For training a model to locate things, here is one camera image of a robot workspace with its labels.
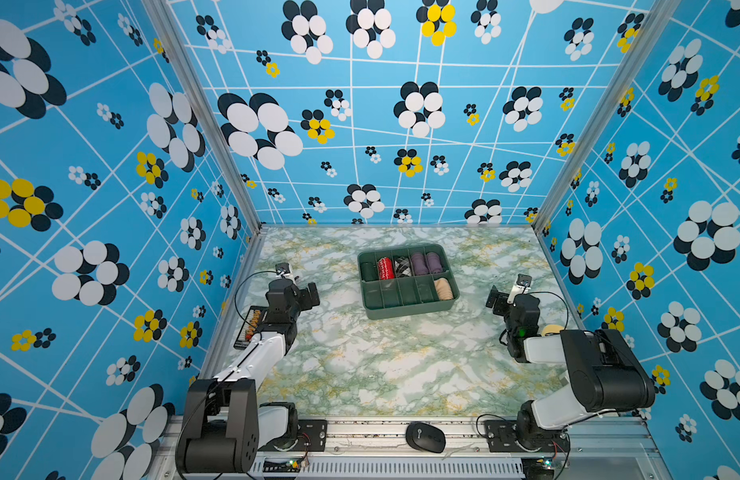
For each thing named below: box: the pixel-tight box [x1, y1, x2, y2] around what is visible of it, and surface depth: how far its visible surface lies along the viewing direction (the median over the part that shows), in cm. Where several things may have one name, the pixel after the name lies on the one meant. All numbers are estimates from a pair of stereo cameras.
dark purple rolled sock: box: [427, 252, 442, 274], surface depth 104 cm
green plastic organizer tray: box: [358, 244, 461, 320], surface depth 101 cm
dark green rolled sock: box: [360, 262, 379, 282], surface depth 101 cm
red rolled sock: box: [377, 257, 395, 280], surface depth 101 cm
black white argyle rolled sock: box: [394, 255, 412, 278], surface depth 103 cm
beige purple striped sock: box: [434, 277, 454, 301], surface depth 98 cm
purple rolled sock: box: [411, 252, 429, 275], surface depth 104 cm
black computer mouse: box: [406, 422, 446, 453], surface depth 73 cm
